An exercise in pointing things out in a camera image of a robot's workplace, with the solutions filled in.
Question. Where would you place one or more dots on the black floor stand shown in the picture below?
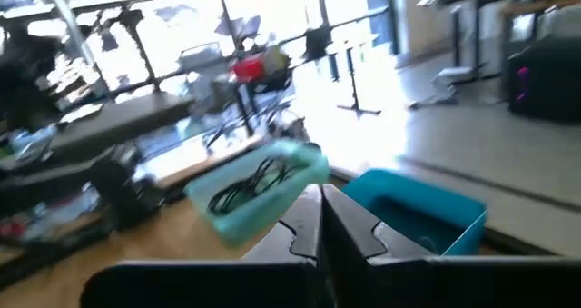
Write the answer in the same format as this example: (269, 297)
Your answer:
(354, 94)

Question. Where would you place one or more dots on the red box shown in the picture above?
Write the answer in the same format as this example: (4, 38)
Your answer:
(247, 69)

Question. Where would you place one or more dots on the light teal plastic bin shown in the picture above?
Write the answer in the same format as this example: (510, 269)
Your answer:
(254, 228)

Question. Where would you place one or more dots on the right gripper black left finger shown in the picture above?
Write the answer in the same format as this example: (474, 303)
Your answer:
(272, 281)

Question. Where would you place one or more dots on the grey desk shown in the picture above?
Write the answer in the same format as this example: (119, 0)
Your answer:
(118, 122)

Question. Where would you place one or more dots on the blue plastic bin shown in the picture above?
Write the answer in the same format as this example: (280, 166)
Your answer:
(408, 190)

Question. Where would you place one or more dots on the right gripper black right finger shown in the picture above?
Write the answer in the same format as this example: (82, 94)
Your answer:
(408, 285)

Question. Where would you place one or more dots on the black computer case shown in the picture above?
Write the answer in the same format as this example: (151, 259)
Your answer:
(549, 81)

